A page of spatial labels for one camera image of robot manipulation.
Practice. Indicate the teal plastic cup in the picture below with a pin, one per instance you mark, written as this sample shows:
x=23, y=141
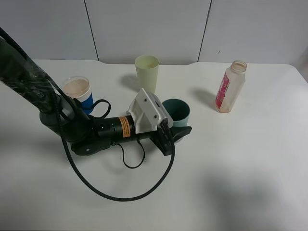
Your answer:
x=178, y=110

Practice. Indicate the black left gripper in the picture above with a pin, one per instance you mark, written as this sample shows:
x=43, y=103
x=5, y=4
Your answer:
x=118, y=130

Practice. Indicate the blue sleeved clear cup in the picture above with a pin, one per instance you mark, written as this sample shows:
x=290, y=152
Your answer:
x=79, y=88

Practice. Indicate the clear bottle red label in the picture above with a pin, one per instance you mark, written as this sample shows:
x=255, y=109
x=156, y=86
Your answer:
x=230, y=87

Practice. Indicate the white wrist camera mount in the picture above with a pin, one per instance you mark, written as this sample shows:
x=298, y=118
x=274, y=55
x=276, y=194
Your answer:
x=148, y=112

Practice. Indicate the pale yellow plastic cup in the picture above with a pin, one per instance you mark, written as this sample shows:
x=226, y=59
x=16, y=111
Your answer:
x=147, y=72

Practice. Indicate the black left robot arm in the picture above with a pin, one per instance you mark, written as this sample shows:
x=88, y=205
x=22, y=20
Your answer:
x=60, y=113

